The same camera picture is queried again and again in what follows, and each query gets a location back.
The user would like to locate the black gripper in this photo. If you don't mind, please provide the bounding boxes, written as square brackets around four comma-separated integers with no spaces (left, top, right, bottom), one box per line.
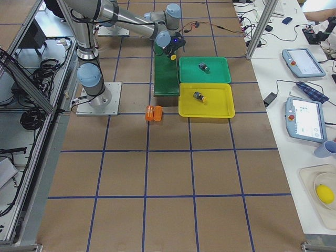
[163,33,186,55]

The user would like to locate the green push button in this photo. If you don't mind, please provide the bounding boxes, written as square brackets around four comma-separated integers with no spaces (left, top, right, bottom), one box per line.
[198,62,210,74]

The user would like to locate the plain orange cylinder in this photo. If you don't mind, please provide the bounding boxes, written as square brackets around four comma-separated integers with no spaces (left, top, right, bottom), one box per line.
[153,106,163,122]

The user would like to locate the orange cylinder with 4680 print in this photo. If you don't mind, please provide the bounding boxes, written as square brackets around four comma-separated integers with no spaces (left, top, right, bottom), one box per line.
[145,105,154,121]

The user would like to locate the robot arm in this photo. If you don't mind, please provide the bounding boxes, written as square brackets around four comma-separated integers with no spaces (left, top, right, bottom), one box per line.
[59,1,185,108]

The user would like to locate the green conveyor belt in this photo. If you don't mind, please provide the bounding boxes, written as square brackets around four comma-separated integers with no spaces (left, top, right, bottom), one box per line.
[154,43,180,97]

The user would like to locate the green plastic tray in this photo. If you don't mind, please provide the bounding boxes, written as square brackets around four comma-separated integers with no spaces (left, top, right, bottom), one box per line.
[179,57,232,83]

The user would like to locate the yellow plastic tray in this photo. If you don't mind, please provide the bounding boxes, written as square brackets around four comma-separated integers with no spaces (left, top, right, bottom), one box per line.
[178,83,235,119]

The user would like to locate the small black adapter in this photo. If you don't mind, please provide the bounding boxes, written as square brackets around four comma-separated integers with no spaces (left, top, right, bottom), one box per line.
[263,92,277,107]

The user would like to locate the far teach pendant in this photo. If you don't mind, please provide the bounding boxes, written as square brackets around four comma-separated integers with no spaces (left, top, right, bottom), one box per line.
[282,48,326,78]

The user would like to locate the teach pendant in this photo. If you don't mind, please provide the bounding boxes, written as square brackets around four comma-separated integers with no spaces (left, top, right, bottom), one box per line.
[285,97,327,143]
[282,48,326,78]

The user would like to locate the blue plaid cloth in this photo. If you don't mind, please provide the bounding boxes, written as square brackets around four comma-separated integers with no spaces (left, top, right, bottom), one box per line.
[296,81,329,104]

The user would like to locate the near teach pendant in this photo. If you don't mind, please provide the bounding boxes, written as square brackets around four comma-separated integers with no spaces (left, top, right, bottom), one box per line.
[285,97,327,143]

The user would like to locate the blue mug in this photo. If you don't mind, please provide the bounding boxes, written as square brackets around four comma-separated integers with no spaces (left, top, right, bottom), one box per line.
[314,140,336,158]

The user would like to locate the white bowl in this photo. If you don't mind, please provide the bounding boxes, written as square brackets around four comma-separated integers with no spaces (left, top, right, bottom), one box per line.
[314,172,335,211]

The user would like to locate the yellow lemon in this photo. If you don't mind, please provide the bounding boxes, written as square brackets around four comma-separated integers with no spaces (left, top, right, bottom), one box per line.
[316,184,334,204]

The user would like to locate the beige tray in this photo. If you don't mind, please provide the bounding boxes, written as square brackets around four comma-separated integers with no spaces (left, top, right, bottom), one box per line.
[299,164,335,230]

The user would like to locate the red black power cable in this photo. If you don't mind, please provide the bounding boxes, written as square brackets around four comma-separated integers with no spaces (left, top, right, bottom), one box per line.
[181,20,245,35]

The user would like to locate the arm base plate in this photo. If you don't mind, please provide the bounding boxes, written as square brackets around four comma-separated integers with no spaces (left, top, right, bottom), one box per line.
[76,82,122,116]
[98,25,130,37]

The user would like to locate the aluminium frame post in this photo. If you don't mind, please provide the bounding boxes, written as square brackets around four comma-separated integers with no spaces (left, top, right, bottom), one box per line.
[246,0,278,59]

